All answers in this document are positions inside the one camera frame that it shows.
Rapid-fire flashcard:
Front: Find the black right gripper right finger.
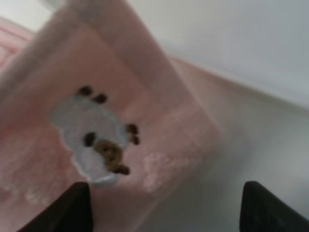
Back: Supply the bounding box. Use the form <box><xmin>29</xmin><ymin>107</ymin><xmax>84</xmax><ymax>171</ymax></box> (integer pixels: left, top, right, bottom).
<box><xmin>239</xmin><ymin>181</ymin><xmax>309</xmax><ymax>232</ymax></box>

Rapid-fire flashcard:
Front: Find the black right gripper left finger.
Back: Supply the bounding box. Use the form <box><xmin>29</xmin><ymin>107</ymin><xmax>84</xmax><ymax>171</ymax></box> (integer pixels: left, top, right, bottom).
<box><xmin>20</xmin><ymin>182</ymin><xmax>93</xmax><ymax>232</ymax></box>

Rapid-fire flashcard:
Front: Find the pink towel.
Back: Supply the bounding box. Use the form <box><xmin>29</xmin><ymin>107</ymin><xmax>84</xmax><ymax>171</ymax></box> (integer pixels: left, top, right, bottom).
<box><xmin>0</xmin><ymin>0</ymin><xmax>218</xmax><ymax>232</ymax></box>

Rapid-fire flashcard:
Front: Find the white plastic tray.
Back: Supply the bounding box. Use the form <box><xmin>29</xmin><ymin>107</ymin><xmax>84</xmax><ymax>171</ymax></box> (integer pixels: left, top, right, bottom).
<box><xmin>129</xmin><ymin>0</ymin><xmax>309</xmax><ymax>108</ymax></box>

